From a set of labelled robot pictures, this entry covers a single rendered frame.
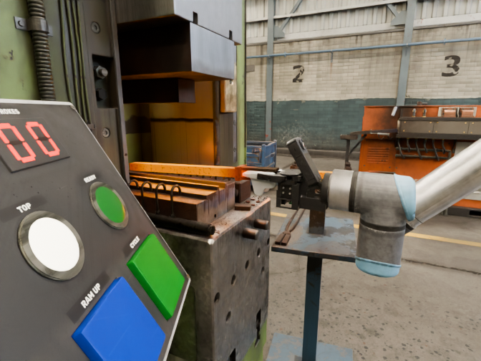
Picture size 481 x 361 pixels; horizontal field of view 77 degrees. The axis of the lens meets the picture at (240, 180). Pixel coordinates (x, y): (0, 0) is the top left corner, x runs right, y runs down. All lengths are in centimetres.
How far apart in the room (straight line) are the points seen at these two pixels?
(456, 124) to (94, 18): 377
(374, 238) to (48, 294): 58
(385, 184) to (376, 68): 765
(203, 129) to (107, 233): 79
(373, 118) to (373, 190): 353
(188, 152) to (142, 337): 88
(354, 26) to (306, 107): 215
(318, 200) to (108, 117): 48
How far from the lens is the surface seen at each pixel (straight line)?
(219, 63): 79
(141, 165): 94
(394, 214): 68
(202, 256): 70
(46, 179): 31
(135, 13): 72
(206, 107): 107
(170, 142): 117
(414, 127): 403
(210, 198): 76
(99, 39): 71
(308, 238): 123
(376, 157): 420
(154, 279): 35
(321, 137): 838
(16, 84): 60
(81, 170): 36
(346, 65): 835
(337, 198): 67
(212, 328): 79
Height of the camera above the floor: 119
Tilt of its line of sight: 13 degrees down
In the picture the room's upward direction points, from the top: straight up
